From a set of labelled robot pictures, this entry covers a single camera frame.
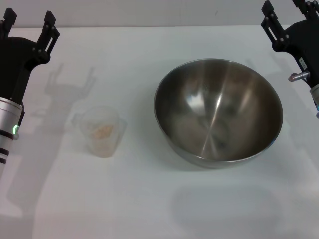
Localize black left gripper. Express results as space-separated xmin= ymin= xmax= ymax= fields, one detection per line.
xmin=0 ymin=8 xmax=61 ymax=103

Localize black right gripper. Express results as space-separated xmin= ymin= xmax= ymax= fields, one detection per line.
xmin=261 ymin=0 xmax=319 ymax=88

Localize clear plastic measuring cup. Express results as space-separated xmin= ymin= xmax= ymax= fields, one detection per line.
xmin=71 ymin=105 xmax=127 ymax=158

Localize stainless steel mixing bowl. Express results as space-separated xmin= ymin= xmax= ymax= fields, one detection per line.
xmin=154 ymin=58 xmax=284 ymax=169

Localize white rice grains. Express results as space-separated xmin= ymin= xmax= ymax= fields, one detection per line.
xmin=89 ymin=125 xmax=116 ymax=157

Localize grey right gripper cable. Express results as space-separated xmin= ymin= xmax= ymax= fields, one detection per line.
xmin=288 ymin=70 xmax=310 ymax=82

